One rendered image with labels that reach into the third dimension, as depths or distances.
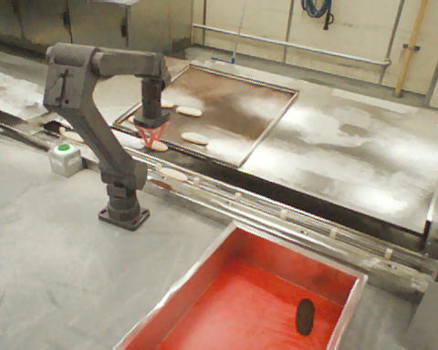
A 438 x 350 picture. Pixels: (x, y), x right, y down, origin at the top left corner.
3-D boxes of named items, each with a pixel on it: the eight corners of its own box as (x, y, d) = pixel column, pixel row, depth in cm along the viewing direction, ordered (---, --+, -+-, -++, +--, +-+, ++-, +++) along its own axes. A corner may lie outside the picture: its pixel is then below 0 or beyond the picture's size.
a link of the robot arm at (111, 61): (45, 72, 78) (99, 79, 76) (46, 40, 76) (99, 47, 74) (135, 71, 118) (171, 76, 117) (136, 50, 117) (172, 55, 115)
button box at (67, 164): (51, 180, 134) (45, 149, 128) (69, 169, 140) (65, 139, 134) (69, 188, 131) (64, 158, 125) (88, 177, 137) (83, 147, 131)
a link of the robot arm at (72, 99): (23, 97, 72) (76, 105, 70) (51, 35, 77) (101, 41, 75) (107, 188, 113) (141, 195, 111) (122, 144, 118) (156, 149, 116)
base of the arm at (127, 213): (97, 219, 114) (134, 232, 110) (93, 194, 110) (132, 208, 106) (115, 201, 121) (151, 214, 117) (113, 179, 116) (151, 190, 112)
